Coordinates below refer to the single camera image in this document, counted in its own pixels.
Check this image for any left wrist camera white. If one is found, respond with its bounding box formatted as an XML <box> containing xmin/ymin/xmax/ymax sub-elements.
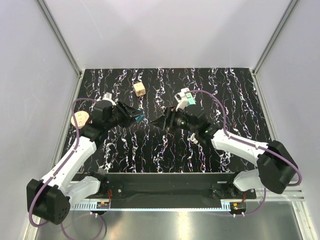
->
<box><xmin>102</xmin><ymin>92</ymin><xmax>117</xmax><ymax>106</ymax></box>

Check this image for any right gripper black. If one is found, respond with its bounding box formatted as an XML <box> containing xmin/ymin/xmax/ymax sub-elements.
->
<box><xmin>150</xmin><ymin>106</ymin><xmax>198</xmax><ymax>134</ymax></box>

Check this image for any light teal charger cube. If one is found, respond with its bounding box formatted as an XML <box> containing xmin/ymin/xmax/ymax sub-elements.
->
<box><xmin>188</xmin><ymin>97</ymin><xmax>196</xmax><ymax>105</ymax></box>

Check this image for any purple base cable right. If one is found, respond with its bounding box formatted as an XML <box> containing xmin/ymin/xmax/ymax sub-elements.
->
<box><xmin>207</xmin><ymin>187</ymin><xmax>267</xmax><ymax>218</ymax></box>

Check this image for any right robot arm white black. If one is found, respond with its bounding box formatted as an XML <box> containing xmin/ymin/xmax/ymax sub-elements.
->
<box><xmin>151</xmin><ymin>105</ymin><xmax>299</xmax><ymax>199</ymax></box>

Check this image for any round pink power socket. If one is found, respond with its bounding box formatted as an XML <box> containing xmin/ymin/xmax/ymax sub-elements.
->
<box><xmin>74</xmin><ymin>110</ymin><xmax>90</xmax><ymax>129</ymax></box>

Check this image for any green usb charger plug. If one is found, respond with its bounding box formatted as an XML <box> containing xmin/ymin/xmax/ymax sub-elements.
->
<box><xmin>185</xmin><ymin>92</ymin><xmax>193</xmax><ymax>99</ymax></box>

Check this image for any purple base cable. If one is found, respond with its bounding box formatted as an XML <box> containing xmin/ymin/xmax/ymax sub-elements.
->
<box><xmin>207</xmin><ymin>187</ymin><xmax>267</xmax><ymax>218</ymax></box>
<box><xmin>61</xmin><ymin>214</ymin><xmax>107</xmax><ymax>239</ymax></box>

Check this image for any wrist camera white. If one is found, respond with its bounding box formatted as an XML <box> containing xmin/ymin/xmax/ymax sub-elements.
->
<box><xmin>102</xmin><ymin>92</ymin><xmax>117</xmax><ymax>106</ymax></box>
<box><xmin>174</xmin><ymin>88</ymin><xmax>190</xmax><ymax>110</ymax></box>

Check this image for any beige cube socket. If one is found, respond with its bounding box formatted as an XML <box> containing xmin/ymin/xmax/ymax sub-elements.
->
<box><xmin>133</xmin><ymin>82</ymin><xmax>146</xmax><ymax>97</ymax></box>

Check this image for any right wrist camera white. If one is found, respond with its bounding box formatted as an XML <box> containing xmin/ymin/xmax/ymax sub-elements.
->
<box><xmin>174</xmin><ymin>88</ymin><xmax>190</xmax><ymax>110</ymax></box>

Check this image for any white power strip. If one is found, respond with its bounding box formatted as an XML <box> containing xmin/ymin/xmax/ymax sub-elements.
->
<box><xmin>179</xmin><ymin>88</ymin><xmax>192</xmax><ymax>110</ymax></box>

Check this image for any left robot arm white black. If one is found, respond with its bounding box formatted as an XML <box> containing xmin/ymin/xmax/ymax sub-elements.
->
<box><xmin>26</xmin><ymin>98</ymin><xmax>145</xmax><ymax>227</ymax></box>

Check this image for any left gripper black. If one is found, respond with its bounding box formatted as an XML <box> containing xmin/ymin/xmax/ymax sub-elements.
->
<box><xmin>105</xmin><ymin>100</ymin><xmax>143</xmax><ymax>130</ymax></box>

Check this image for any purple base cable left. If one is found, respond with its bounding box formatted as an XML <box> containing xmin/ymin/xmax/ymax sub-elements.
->
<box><xmin>61</xmin><ymin>214</ymin><xmax>107</xmax><ymax>239</ymax></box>

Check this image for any dark teal charger plug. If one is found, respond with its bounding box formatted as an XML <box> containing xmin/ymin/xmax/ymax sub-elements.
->
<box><xmin>135</xmin><ymin>109</ymin><xmax>145</xmax><ymax>123</ymax></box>

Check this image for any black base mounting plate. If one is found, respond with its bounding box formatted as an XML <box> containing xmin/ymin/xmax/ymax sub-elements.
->
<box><xmin>78</xmin><ymin>172</ymin><xmax>257</xmax><ymax>210</ymax></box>

